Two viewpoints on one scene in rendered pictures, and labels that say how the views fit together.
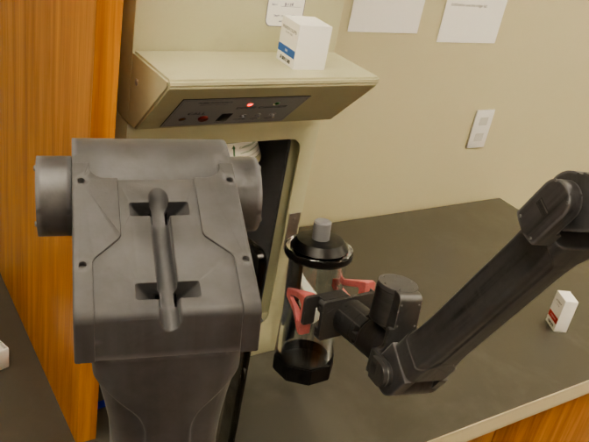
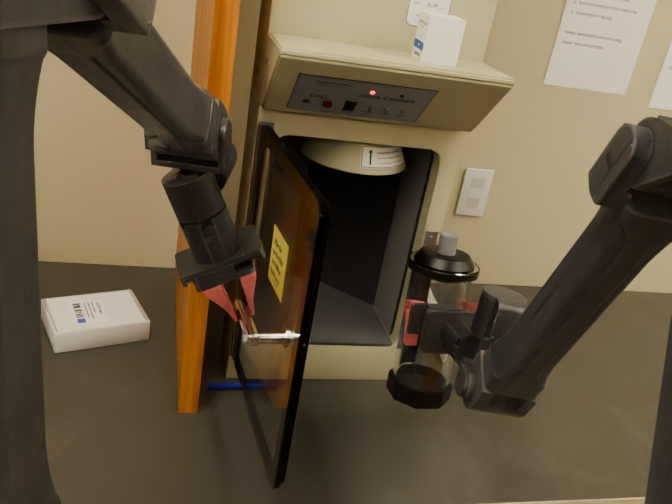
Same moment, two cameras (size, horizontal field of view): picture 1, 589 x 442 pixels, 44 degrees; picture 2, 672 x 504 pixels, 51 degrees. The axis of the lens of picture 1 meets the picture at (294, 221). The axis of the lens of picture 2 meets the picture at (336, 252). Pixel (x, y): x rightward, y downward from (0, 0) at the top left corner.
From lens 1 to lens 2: 0.27 m
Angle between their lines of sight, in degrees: 19
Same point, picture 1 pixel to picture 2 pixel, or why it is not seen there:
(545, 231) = (608, 186)
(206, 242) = not seen: outside the picture
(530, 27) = not seen: outside the picture
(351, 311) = (457, 325)
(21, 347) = (166, 327)
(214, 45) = (351, 37)
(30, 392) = (157, 363)
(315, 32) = (446, 24)
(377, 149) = (571, 215)
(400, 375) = (481, 384)
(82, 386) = (187, 352)
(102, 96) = (220, 57)
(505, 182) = not seen: outside the picture
